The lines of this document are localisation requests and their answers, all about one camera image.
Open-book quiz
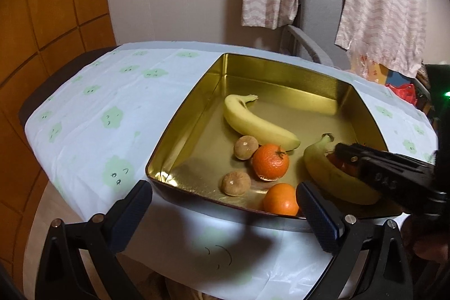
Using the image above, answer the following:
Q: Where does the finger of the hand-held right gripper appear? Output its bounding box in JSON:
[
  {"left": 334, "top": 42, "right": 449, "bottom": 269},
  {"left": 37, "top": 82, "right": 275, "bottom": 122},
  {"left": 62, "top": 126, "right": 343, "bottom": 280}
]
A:
[
  {"left": 334, "top": 142, "right": 435, "bottom": 178},
  {"left": 352, "top": 159, "right": 449, "bottom": 213}
]

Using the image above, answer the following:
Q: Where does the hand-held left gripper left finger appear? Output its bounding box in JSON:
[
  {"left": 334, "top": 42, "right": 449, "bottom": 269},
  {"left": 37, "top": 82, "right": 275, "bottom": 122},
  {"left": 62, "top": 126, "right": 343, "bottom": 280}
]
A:
[{"left": 35, "top": 179, "right": 153, "bottom": 300}]

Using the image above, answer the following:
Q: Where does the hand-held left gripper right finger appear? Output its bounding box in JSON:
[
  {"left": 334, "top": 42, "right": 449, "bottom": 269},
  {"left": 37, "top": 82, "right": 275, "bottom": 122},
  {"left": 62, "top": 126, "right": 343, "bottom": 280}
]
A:
[{"left": 296, "top": 181, "right": 417, "bottom": 300}]

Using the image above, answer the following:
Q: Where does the orange mandarin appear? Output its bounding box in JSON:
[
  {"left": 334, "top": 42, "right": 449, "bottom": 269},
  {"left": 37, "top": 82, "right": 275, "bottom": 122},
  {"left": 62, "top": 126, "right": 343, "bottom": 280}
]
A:
[
  {"left": 252, "top": 143, "right": 290, "bottom": 182},
  {"left": 263, "top": 182, "right": 300, "bottom": 217}
]

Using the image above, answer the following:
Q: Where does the yellow banana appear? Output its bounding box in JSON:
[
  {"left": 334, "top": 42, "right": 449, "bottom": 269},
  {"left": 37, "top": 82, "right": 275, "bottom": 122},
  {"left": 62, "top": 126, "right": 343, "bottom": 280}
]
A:
[
  {"left": 304, "top": 133, "right": 382, "bottom": 206},
  {"left": 224, "top": 94, "right": 302, "bottom": 152}
]

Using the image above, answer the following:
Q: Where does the small red tomato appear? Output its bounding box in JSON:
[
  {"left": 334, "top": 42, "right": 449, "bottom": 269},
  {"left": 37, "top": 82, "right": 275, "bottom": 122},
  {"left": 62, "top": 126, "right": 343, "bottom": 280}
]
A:
[{"left": 327, "top": 152, "right": 359, "bottom": 177}]

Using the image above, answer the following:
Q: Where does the brown round fruit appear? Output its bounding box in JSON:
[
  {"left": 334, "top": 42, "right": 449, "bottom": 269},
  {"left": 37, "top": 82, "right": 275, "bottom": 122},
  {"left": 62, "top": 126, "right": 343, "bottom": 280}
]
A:
[
  {"left": 220, "top": 171, "right": 251, "bottom": 197},
  {"left": 234, "top": 135, "right": 260, "bottom": 160}
]

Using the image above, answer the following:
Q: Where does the gold-lined dark tin box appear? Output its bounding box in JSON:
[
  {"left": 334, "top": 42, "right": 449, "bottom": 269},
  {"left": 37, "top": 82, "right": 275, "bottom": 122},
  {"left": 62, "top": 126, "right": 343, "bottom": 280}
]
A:
[{"left": 145, "top": 53, "right": 405, "bottom": 234}]

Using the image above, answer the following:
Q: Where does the person's right hand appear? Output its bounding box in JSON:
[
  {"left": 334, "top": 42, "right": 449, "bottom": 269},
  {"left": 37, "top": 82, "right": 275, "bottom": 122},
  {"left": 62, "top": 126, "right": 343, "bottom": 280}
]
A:
[{"left": 402, "top": 215, "right": 450, "bottom": 263}]

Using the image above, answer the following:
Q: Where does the red plastic bag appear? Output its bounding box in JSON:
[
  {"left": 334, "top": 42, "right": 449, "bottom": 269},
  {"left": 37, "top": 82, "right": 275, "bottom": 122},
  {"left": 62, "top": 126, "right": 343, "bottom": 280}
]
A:
[{"left": 385, "top": 82, "right": 417, "bottom": 107}]

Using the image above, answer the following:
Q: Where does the yellow box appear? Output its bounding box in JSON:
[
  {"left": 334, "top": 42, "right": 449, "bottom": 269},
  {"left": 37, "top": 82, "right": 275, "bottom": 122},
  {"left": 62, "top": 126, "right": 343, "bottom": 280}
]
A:
[{"left": 369, "top": 63, "right": 391, "bottom": 84}]

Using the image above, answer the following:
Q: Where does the clear printed plastic bag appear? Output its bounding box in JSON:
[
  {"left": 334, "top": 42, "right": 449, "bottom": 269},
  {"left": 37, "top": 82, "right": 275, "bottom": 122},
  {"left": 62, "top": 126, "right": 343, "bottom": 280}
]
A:
[{"left": 348, "top": 40, "right": 382, "bottom": 76}]

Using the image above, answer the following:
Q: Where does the dark round table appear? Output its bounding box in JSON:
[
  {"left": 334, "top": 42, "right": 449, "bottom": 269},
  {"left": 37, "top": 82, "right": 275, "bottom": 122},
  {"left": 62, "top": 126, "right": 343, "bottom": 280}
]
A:
[{"left": 17, "top": 50, "right": 120, "bottom": 132}]

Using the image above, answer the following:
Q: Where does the grey armchair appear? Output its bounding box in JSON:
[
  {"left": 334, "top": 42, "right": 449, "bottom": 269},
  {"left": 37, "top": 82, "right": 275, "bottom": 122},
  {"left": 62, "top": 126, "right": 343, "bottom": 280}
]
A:
[{"left": 281, "top": 0, "right": 352, "bottom": 70}]

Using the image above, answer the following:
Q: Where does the wooden panelled door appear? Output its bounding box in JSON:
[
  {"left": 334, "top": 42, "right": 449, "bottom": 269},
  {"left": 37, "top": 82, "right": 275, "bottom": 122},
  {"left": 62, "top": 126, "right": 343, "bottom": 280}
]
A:
[{"left": 0, "top": 0, "right": 116, "bottom": 287}]

